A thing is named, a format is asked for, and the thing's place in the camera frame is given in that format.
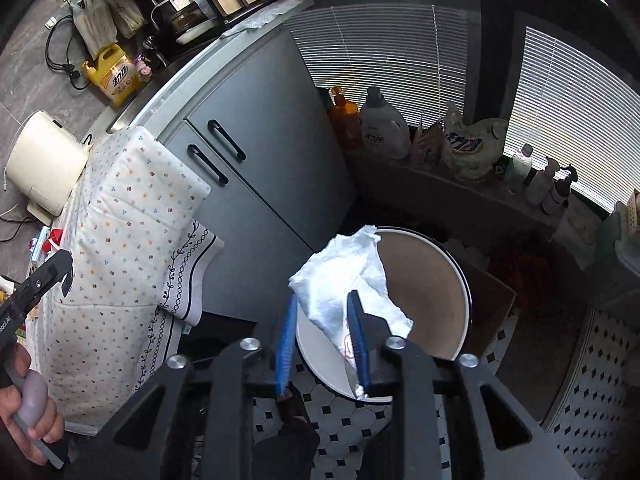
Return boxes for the small white bottle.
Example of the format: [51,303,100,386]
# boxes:
[525,157,557,206]

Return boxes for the white cloth black vine border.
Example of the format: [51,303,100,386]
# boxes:
[132,220,226,391]

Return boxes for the white yellow refill pouch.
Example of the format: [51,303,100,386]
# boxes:
[440,102,508,183]

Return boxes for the beige plastic basket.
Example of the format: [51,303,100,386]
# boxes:
[615,187,640,256]

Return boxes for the person's dark trouser leg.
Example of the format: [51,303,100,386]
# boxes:
[250,390,321,480]

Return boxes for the orange pump bottle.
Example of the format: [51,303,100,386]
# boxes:
[327,86,362,151]

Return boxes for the red and blue packets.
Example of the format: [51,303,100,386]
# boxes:
[30,225,66,266]

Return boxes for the angled window blind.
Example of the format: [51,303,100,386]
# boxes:
[502,25,640,211]

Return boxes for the hanging beige bag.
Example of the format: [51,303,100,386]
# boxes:
[102,0,146,38]
[70,0,118,58]

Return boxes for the wide window blind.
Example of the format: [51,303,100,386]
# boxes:
[287,4,471,128]

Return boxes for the black power cable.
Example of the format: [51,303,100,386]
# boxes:
[45,15,91,91]

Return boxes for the white paper towel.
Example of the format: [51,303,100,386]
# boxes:
[288,225,416,401]

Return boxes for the white dish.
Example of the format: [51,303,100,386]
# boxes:
[174,20,218,45]

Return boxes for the clear bottle white cap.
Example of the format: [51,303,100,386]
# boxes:
[505,143,534,193]

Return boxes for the black cabinet handle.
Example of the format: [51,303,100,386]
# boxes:
[187,143,229,187]
[206,119,247,163]

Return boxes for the white round bin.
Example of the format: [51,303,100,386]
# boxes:
[295,227,473,405]

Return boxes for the yellow detergent jug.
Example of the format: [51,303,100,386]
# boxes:
[81,44,142,108]

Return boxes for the white detergent bottle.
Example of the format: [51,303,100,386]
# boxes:
[359,86,412,161]

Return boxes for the person's left hand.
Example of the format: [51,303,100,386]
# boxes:
[0,342,66,466]

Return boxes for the floral dotted white cloth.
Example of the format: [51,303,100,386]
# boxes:
[25,127,213,433]

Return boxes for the dark red cloth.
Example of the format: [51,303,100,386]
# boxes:
[487,245,551,301]

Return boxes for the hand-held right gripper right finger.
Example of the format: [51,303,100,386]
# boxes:
[346,290,588,480]

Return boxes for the cream white appliance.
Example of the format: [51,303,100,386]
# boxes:
[5,110,91,226]

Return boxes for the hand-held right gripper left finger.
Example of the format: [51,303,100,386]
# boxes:
[60,292,301,480]

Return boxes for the grey cabinet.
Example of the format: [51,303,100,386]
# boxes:
[107,25,358,331]

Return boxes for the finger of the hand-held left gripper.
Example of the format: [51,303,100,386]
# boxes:
[22,249,76,306]

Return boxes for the pink pouch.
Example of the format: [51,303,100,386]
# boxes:
[410,115,446,168]

